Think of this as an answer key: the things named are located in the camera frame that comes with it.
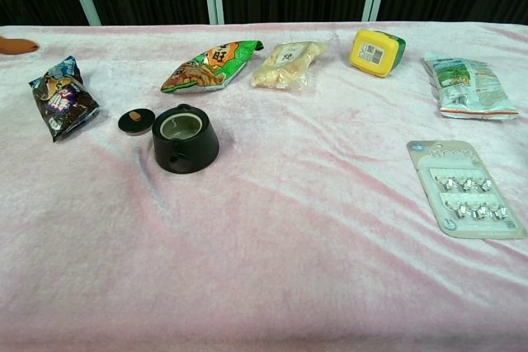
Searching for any blister card of hooks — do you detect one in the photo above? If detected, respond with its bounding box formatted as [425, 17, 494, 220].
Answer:
[406, 139, 528, 241]

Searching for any green orange snack bag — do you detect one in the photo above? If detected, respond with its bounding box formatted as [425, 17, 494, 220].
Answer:
[160, 40, 265, 94]

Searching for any clear bag of pale snacks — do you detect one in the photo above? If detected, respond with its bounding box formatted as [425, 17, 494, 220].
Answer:
[251, 40, 328, 90]

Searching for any dark blue snack bag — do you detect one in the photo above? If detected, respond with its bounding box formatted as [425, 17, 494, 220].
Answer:
[28, 54, 101, 143]

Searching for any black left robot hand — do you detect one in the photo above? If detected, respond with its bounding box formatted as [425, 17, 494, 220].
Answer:
[0, 35, 40, 56]

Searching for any pink plush table cloth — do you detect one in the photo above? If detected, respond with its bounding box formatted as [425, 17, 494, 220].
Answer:
[0, 20, 528, 352]

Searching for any white green snack bag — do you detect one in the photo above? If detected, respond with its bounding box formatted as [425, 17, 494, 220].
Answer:
[422, 52, 520, 121]

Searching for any black teapot body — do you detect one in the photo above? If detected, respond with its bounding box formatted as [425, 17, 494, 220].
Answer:
[151, 103, 221, 175]

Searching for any black teapot lid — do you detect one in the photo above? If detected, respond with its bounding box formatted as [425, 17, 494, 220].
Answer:
[117, 107, 157, 138]

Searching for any yellow green plastic box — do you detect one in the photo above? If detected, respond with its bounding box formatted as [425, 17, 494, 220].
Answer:
[349, 28, 407, 78]

